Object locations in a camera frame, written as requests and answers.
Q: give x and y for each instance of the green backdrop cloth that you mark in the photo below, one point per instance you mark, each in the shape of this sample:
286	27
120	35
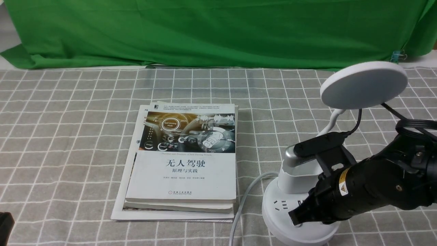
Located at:
314	34

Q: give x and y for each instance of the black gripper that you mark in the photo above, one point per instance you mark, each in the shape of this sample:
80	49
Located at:
370	184

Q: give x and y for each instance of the blue binder clip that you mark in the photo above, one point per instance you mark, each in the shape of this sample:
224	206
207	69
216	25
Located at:
398	56

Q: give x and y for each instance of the white round desk lamp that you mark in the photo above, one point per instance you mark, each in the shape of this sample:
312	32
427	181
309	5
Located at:
356	87

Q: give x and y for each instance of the grey checkered tablecloth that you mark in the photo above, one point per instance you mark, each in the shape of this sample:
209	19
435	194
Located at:
65	135

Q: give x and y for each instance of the middle white book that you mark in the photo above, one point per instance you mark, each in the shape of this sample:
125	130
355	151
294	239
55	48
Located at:
177	206

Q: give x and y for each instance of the black object at left edge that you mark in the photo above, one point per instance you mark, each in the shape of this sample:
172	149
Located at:
6	225

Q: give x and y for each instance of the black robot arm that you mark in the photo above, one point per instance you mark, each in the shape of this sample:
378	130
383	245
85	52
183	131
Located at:
420	165

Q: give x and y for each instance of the bottom large white book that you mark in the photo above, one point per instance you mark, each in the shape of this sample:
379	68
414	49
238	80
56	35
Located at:
122	213

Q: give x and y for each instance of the top self-driving textbook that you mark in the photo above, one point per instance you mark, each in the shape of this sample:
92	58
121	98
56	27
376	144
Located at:
184	174

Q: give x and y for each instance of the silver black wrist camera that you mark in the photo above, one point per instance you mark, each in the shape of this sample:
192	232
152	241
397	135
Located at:
327	150

